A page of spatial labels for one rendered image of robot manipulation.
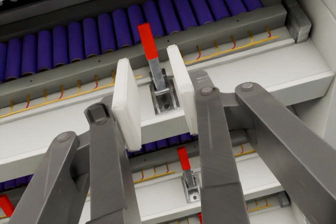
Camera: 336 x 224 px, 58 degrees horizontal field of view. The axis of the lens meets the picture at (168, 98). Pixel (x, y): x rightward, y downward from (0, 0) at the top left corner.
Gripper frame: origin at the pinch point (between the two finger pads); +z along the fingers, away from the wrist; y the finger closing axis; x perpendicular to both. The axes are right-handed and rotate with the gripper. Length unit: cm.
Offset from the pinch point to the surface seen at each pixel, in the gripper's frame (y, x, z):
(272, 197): 15, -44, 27
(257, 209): 11, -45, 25
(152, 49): 0.1, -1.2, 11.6
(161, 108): -0.7, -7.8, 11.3
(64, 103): -11.4, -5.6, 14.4
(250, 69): 9.9, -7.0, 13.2
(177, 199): -2.9, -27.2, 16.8
